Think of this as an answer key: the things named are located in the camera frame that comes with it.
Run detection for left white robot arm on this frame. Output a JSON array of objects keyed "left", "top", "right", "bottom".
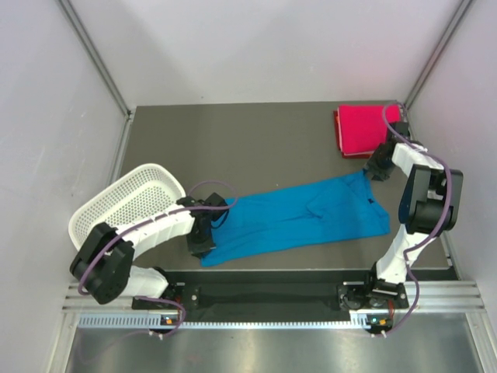
[{"left": 69, "top": 193, "right": 230, "bottom": 309}]

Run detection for aluminium front rail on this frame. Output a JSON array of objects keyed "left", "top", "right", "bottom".
[{"left": 62, "top": 281, "right": 485, "bottom": 313}]

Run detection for folded pink t-shirt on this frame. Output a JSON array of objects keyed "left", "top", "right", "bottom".
[{"left": 337, "top": 105, "right": 388, "bottom": 154}]

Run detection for blue t-shirt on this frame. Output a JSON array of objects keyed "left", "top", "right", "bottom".
[{"left": 200, "top": 171, "right": 391, "bottom": 267}]

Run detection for folded red t-shirt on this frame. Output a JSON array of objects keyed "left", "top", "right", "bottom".
[{"left": 333, "top": 110, "right": 373, "bottom": 159}]

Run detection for white perforated plastic basket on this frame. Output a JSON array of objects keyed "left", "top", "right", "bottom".
[{"left": 68, "top": 163, "right": 186, "bottom": 249}]

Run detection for white slotted cable duct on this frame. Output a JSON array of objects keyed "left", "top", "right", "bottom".
[{"left": 78, "top": 313, "right": 387, "bottom": 330}]

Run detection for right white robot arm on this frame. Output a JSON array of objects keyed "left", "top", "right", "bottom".
[{"left": 362, "top": 122, "right": 464, "bottom": 308}]

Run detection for left aluminium frame post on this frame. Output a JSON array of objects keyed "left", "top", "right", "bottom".
[{"left": 55, "top": 0, "right": 131, "bottom": 117}]

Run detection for aluminium frame post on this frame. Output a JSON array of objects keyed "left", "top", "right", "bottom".
[
  {"left": 404, "top": 0, "right": 475, "bottom": 110},
  {"left": 55, "top": 0, "right": 131, "bottom": 117}
]

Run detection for right aluminium frame post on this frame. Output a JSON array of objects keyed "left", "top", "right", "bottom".
[{"left": 404, "top": 0, "right": 475, "bottom": 110}]

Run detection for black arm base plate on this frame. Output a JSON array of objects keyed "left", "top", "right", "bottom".
[{"left": 130, "top": 281, "right": 393, "bottom": 323}]

